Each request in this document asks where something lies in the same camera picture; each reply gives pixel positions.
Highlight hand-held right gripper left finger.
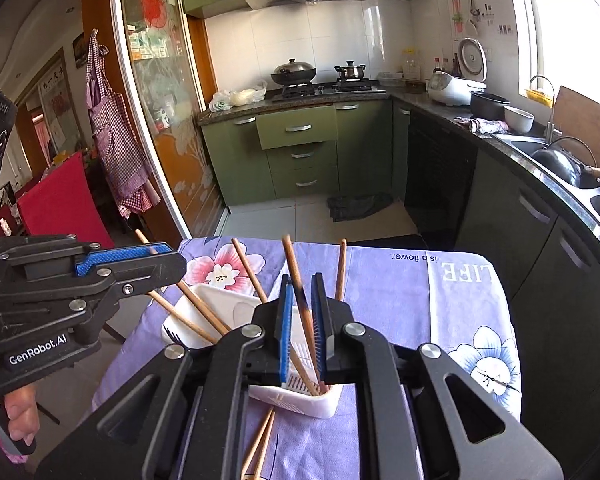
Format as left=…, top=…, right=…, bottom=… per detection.
left=40, top=274, right=295, bottom=480

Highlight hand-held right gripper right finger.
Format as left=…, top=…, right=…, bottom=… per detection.
left=311, top=272, right=564, bottom=480

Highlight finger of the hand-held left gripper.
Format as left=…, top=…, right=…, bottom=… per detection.
left=0, top=252, right=189, bottom=347
left=0, top=233, right=174, bottom=282

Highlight white plastic utensil holder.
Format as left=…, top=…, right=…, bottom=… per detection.
left=161, top=282, right=344, bottom=419

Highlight wooden chopstick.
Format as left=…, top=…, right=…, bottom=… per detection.
left=241, top=407, right=275, bottom=480
left=134, top=229, right=230, bottom=334
left=251, top=419, right=277, bottom=480
left=281, top=234, right=322, bottom=396
left=147, top=289, right=217, bottom=345
left=231, top=238, right=270, bottom=305
left=334, top=239, right=348, bottom=302

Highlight person's left hand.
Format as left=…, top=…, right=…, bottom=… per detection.
left=4, top=385, right=37, bottom=449

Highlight purple floral tablecloth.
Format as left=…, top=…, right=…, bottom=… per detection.
left=92, top=235, right=524, bottom=480

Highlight checked apron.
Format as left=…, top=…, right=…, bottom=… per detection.
left=85, top=30, right=162, bottom=220

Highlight dark floor mat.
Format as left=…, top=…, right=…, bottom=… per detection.
left=327, top=191, right=395, bottom=222

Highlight floral glass sliding door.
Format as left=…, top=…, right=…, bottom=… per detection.
left=111, top=0, right=232, bottom=241

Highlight green base cabinet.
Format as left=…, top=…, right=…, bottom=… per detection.
left=200, top=99, right=411, bottom=207

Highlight white plastic bag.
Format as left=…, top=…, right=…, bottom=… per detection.
left=209, top=80, right=268, bottom=112

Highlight green open drawer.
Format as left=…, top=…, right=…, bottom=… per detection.
left=256, top=104, right=340, bottom=151

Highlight dark base cabinet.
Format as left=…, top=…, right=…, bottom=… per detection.
left=405, top=109, right=600, bottom=461

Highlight black gas stove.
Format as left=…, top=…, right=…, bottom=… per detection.
left=271, top=80, right=387, bottom=103

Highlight black wok with lid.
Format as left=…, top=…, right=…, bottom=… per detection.
left=271, top=58, right=318, bottom=87

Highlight crumpled dish cloth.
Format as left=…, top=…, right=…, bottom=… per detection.
left=455, top=116, right=511, bottom=135

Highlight steel pot with lid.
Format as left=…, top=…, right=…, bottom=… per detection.
left=334, top=61, right=367, bottom=82

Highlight white rice cooker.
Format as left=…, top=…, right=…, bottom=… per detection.
left=426, top=37, right=489, bottom=107

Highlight black inner pot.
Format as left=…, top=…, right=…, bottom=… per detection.
left=470, top=91, right=511, bottom=121

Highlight dark pan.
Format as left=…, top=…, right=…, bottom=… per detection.
left=530, top=137, right=600, bottom=189

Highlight white bowl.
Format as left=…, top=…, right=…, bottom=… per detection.
left=503, top=106, right=536, bottom=134

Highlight small chrome faucet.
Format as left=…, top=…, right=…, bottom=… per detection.
left=529, top=75, right=559, bottom=144

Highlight wooden cutting board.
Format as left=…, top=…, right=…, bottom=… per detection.
left=550, top=85, right=600, bottom=171

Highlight framed wall picture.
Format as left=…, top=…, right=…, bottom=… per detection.
left=39, top=67, right=72, bottom=147

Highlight hanging wall utensils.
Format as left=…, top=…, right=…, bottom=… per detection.
left=450, top=0, right=497, bottom=39

